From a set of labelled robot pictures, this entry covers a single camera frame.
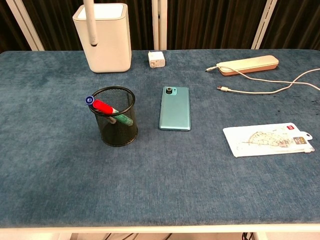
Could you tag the black mesh pen holder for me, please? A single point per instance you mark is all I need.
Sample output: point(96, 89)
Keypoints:
point(118, 130)

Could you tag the markers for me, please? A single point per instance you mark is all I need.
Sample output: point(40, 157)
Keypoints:
point(103, 107)

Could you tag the teal smartphone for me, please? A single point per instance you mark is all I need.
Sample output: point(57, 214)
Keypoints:
point(175, 110)

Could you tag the blue fabric table mat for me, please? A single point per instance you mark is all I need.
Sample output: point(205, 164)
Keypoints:
point(160, 180)

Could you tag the white charger adapter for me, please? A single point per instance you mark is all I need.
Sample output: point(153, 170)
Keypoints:
point(156, 59)

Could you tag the white square bin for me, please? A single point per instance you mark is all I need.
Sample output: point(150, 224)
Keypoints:
point(110, 45)

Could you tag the white printed card package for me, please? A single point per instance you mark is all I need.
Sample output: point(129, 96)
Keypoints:
point(265, 140)

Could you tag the white hanging rod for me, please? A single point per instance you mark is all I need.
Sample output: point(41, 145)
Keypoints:
point(90, 22)

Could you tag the white partition post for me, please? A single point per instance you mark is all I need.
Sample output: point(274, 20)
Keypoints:
point(264, 23)
point(25, 25)
point(159, 25)

